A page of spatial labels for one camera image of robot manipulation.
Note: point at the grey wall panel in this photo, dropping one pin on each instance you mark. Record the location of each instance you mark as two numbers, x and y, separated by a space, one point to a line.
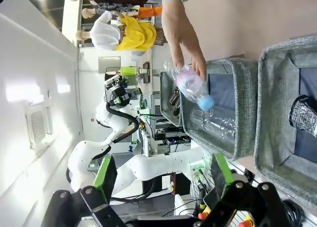
109 64

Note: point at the black patterned drink can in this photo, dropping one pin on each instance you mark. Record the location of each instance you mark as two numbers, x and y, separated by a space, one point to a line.
303 115

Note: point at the orange garment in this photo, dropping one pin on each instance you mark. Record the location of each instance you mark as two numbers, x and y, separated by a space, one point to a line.
148 12

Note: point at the clear crushed plastic bottle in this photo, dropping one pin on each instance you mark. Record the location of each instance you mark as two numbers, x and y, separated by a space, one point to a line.
215 128

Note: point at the green box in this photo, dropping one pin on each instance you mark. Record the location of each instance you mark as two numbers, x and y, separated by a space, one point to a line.
128 71

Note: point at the white ceiling air vent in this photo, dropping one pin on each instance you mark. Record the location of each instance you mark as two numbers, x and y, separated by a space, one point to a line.
37 128

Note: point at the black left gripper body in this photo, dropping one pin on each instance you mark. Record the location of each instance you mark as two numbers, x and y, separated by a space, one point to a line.
120 95

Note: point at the mannequin in white dress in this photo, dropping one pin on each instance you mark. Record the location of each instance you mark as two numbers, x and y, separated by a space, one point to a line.
104 36

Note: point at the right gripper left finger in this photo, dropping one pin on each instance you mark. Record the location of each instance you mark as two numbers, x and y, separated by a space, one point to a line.
74 207

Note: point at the brown glass bottle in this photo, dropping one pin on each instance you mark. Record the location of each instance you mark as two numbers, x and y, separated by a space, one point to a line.
174 95
177 110

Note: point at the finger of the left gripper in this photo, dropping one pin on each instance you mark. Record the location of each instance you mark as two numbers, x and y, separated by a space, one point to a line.
135 92
123 82

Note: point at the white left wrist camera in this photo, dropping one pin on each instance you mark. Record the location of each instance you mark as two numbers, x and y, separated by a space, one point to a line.
112 81

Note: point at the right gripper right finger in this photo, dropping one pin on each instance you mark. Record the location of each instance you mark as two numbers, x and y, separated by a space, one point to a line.
247 204

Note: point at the red emergency stop button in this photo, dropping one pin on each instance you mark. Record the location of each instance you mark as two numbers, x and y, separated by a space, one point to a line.
249 222
204 215

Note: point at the grey fabric basket labelled Can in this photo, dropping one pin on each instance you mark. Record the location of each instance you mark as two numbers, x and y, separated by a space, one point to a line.
272 113

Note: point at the grey fabric basket labelled Bottle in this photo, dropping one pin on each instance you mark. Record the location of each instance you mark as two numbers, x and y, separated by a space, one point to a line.
166 100

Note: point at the equipment rack with electronics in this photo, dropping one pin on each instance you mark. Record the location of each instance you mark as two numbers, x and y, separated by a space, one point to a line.
161 130

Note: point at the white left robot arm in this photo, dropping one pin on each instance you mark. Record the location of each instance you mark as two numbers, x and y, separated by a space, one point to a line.
148 166

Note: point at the grey fabric basket labelled Plastic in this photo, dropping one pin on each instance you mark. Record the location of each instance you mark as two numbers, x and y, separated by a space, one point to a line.
245 100

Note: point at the person's left hand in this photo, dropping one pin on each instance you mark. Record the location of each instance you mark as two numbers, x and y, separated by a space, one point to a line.
180 33

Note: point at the yellow garment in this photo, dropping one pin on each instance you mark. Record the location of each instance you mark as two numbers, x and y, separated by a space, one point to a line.
136 36

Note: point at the crushed plastic bottle purple label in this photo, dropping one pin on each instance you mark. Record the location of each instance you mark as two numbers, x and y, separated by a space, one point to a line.
193 88

